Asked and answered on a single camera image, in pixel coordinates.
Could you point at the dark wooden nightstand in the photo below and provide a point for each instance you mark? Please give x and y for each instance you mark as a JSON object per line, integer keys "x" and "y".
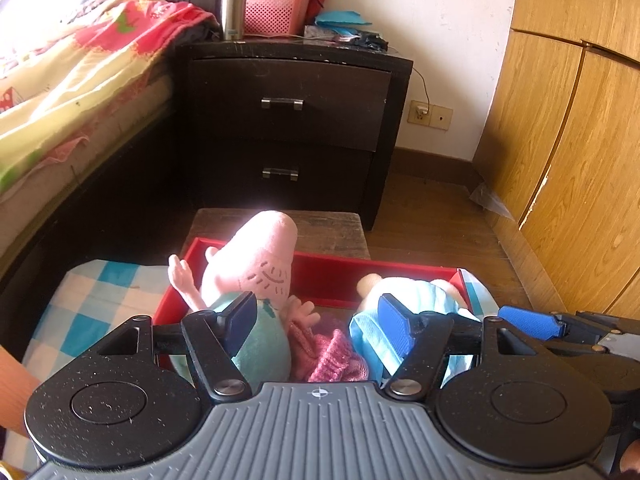
{"x": 395, "y": 110}

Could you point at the mattress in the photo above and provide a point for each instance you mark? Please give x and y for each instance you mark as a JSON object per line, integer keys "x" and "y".
{"x": 110, "y": 130}

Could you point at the dark small item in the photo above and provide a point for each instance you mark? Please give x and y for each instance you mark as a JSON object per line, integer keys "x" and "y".
{"x": 370, "y": 40}

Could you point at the clear plastic scrap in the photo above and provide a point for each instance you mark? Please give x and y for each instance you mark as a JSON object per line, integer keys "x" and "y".
{"x": 490, "y": 202}

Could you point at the pig plush with green shirt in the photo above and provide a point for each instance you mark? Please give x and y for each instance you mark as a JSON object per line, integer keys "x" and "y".
{"x": 260, "y": 260}

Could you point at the beige wall socket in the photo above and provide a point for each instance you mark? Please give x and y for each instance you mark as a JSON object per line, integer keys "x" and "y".
{"x": 440, "y": 116}

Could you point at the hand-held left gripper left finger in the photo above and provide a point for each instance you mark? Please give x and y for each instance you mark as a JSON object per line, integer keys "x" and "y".
{"x": 241, "y": 322}

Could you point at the tissue pack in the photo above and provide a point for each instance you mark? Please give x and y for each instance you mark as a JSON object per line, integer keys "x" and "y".
{"x": 325, "y": 32}

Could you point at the large nightstand drawer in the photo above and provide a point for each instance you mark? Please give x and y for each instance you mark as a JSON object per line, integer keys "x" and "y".
{"x": 225, "y": 95}

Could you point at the blue paper sheet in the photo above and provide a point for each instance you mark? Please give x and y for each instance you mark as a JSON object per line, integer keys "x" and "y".
{"x": 342, "y": 17}

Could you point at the pink plastic basket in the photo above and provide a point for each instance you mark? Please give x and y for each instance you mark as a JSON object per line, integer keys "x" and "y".
{"x": 275, "y": 12}

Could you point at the floral blanket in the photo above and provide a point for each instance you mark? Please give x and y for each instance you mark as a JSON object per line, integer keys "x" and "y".
{"x": 75, "y": 60}

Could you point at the dark wooden bed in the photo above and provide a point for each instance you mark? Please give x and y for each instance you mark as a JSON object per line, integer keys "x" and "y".
{"x": 125, "y": 200}

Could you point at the blue white checkered cloth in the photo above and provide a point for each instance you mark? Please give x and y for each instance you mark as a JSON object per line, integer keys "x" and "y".
{"x": 90, "y": 300}

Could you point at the wooden wardrobe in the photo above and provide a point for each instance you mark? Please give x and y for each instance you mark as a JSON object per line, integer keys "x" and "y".
{"x": 575, "y": 135}

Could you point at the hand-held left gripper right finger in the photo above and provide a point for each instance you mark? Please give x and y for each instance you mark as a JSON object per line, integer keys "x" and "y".
{"x": 395, "y": 321}

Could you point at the stainless steel thermos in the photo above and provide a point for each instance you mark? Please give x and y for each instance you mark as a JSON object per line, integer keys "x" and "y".
{"x": 233, "y": 5}

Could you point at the pig plush with blue shirt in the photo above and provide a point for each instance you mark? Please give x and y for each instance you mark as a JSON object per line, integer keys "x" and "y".
{"x": 430, "y": 295}

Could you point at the worn wooden stool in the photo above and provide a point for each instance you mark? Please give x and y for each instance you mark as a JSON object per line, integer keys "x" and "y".
{"x": 330, "y": 235}

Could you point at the pink knitted cloth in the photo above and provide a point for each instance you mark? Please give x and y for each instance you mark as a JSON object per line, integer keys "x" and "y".
{"x": 332, "y": 355}

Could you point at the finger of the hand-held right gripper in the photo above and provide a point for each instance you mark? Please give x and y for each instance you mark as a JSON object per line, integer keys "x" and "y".
{"x": 530, "y": 321}

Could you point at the small nightstand drawer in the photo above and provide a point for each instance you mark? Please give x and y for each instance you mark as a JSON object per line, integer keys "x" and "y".
{"x": 330, "y": 180}

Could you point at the red cardboard box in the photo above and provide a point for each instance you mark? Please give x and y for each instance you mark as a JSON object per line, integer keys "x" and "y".
{"x": 325, "y": 275}

